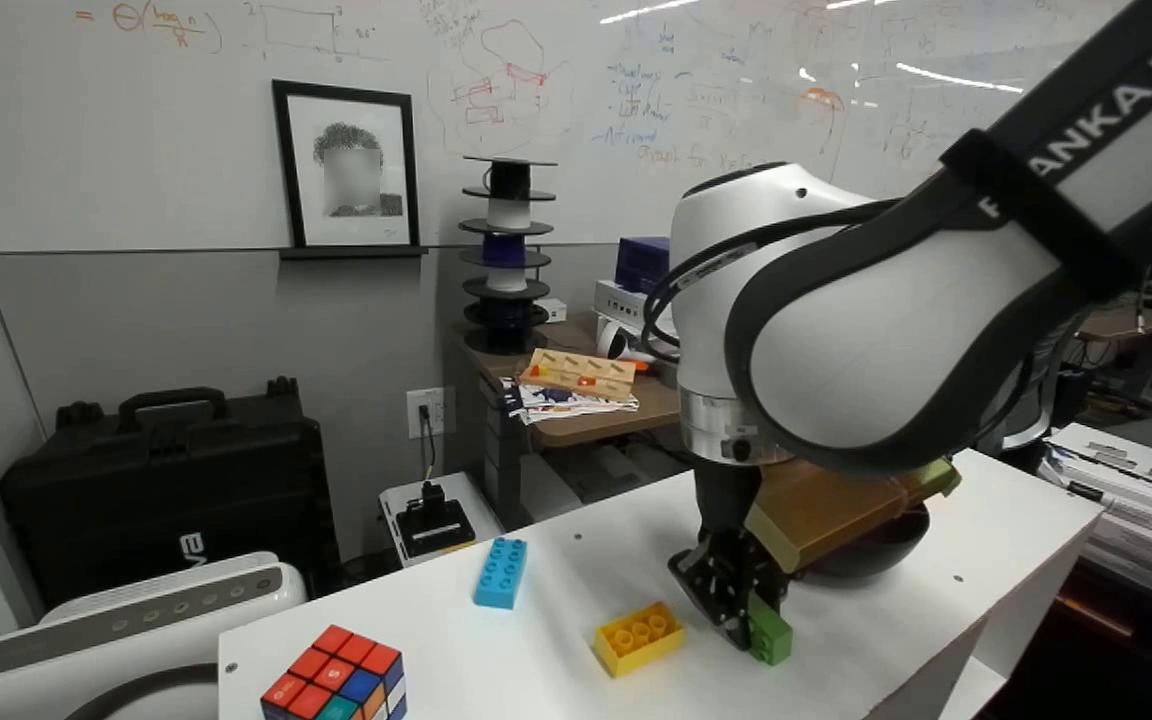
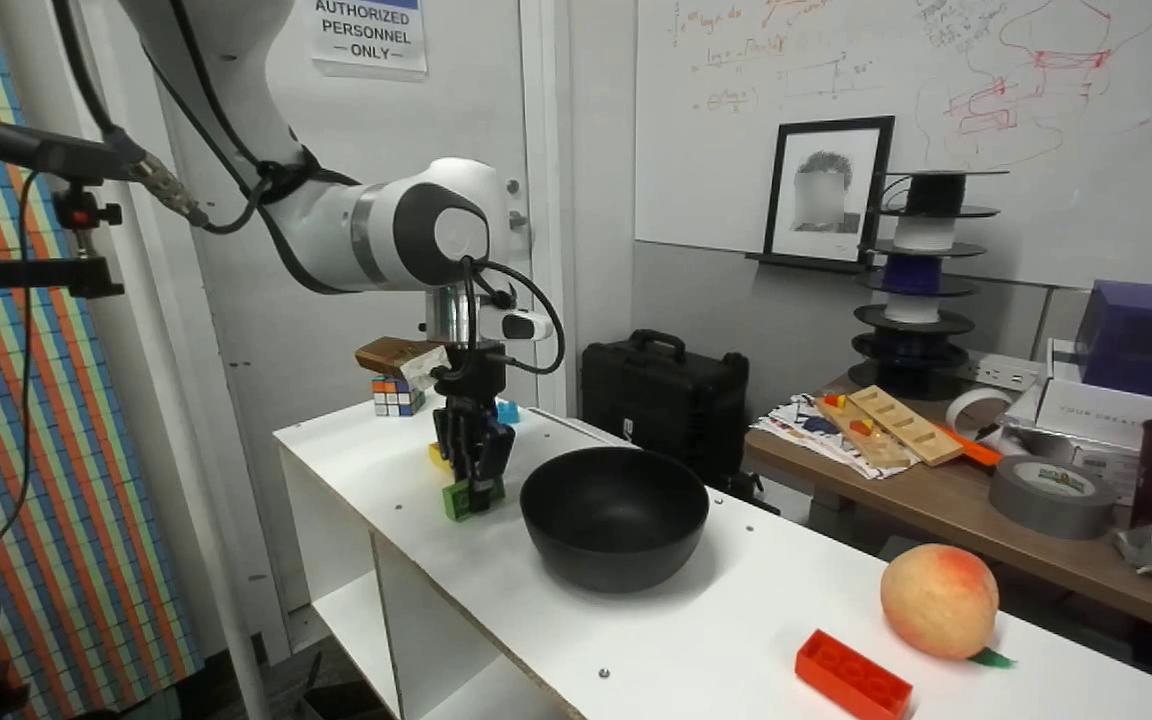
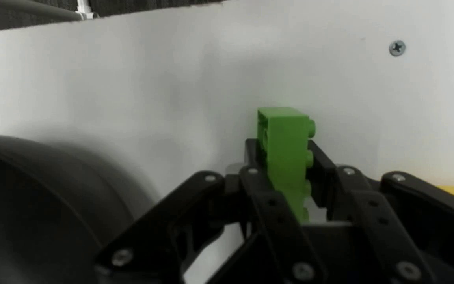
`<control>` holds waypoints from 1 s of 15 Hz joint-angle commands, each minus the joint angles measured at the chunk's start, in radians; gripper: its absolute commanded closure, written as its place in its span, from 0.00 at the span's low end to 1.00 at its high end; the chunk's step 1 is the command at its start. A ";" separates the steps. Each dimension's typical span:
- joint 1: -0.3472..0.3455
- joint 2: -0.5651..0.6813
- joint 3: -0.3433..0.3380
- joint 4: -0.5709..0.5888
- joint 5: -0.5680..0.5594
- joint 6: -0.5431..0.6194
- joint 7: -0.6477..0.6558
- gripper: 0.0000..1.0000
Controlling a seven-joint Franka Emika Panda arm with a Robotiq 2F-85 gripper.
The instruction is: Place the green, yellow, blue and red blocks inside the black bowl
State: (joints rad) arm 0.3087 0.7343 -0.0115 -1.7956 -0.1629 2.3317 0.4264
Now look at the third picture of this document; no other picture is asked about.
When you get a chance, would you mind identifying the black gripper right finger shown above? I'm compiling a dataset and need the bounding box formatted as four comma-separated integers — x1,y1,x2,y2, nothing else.
308,138,454,284

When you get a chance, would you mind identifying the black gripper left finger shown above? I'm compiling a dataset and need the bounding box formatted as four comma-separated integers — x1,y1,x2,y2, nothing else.
95,138,323,284

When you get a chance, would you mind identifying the green toy block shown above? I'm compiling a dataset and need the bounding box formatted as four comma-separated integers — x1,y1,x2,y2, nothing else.
256,105,317,225

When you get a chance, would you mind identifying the black bowl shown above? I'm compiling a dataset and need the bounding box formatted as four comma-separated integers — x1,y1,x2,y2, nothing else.
0,132,158,284

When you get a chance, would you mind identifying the white shelf table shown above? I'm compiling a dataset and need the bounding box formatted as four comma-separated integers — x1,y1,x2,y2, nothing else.
0,0,454,284

